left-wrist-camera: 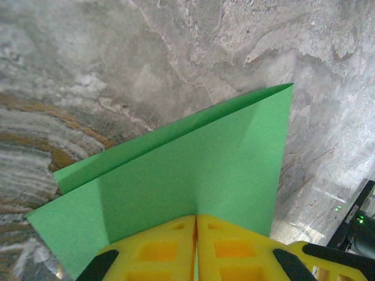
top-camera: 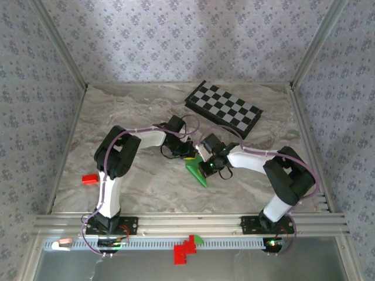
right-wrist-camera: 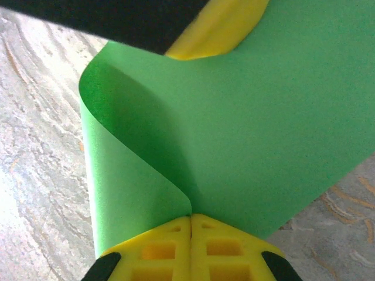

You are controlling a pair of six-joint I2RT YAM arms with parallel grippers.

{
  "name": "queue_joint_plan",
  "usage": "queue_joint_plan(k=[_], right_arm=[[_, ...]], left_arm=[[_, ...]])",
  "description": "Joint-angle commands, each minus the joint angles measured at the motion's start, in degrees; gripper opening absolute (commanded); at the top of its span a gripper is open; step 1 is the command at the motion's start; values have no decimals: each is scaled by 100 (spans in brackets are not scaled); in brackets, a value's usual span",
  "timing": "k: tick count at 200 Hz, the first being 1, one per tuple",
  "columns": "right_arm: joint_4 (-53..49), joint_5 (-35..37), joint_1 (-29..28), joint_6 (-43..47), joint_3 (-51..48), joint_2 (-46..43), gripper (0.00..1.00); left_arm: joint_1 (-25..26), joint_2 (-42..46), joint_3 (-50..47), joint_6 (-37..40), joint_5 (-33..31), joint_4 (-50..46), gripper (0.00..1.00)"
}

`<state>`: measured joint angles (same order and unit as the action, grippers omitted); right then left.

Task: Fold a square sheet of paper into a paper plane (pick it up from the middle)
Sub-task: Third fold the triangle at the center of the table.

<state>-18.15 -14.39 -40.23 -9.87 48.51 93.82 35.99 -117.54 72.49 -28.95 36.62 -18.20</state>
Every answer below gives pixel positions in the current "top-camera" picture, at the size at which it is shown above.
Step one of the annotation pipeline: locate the grey metal panel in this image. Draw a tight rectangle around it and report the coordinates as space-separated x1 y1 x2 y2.
30 236 354 281

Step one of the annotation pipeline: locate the thin black cable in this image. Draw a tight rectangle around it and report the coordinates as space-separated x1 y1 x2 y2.
160 145 177 160
218 166 234 181

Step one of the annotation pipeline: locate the purple cable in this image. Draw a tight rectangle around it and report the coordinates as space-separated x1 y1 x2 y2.
195 125 320 256
80 114 202 258

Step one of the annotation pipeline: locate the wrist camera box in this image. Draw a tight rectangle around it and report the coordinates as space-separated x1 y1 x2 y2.
163 115 188 133
196 133 226 159

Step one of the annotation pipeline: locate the grey slotted cable duct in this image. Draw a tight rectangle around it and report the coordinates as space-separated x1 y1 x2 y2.
43 237 289 252

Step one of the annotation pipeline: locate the black white folding chessboard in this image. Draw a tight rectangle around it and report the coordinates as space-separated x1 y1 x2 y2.
184 80 264 141

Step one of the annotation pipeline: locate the green paper sheet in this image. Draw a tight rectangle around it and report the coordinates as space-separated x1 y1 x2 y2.
185 154 209 189

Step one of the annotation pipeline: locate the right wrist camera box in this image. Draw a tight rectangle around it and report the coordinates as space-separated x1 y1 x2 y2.
196 133 226 159

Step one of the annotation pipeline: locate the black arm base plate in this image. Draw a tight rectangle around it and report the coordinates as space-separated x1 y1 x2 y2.
240 215 295 236
85 215 139 236

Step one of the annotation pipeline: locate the wide aluminium rail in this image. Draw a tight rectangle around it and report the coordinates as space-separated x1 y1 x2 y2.
31 213 351 237

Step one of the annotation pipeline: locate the red toy brick cluster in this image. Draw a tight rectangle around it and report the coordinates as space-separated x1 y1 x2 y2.
173 235 197 266

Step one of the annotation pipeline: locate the pink white small object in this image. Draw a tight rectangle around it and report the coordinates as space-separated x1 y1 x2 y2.
52 238 73 251

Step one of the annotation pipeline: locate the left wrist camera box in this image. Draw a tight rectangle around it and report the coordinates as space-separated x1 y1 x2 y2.
163 115 188 133

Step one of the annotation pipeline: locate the aluminium frame profile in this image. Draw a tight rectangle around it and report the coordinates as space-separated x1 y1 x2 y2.
45 86 88 214
288 84 333 214
29 0 89 89
289 0 351 88

